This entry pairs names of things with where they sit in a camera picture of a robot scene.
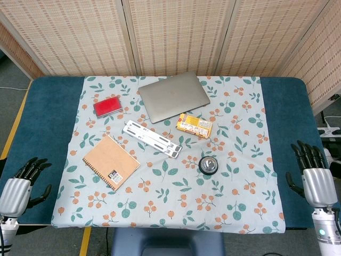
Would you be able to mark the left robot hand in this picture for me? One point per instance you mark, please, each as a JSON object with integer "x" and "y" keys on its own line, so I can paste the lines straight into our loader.
{"x": 14, "y": 191}

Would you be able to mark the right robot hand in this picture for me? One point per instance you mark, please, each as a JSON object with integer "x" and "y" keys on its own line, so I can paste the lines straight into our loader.
{"x": 318, "y": 184}

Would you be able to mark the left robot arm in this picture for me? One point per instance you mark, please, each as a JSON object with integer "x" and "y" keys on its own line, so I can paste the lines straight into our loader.
{"x": 6, "y": 230}

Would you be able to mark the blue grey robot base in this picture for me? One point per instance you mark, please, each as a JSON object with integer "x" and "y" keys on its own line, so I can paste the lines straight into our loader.
{"x": 166, "y": 242}

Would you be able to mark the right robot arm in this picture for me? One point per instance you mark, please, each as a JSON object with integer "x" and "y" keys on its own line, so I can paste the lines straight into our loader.
{"x": 326, "y": 230}

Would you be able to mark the black call bell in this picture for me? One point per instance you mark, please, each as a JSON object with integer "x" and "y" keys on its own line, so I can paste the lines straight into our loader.
{"x": 208, "y": 165}

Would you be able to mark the blue table mat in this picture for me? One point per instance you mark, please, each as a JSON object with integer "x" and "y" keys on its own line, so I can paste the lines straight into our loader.
{"x": 40, "y": 133}

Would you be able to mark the brown spiral notebook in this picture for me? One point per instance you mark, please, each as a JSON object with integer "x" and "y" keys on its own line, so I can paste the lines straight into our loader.
{"x": 112, "y": 162}

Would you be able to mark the red stamp ink pad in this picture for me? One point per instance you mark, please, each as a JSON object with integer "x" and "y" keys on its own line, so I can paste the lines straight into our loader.
{"x": 108, "y": 106}

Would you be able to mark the yellow snack box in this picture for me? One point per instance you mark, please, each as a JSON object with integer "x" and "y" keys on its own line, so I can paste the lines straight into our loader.
{"x": 195, "y": 125}

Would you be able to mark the floral printed tablecloth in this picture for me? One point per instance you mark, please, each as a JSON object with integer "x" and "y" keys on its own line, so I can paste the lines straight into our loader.
{"x": 170, "y": 192}

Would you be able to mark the white folding laptop stand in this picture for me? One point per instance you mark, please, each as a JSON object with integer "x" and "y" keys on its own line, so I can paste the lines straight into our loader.
{"x": 153, "y": 138}

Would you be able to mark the grey closed laptop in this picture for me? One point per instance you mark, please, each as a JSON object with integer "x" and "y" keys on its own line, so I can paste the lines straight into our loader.
{"x": 173, "y": 96}

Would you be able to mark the bamboo folding screen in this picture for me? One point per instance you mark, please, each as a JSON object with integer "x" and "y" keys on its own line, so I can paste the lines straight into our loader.
{"x": 170, "y": 34}

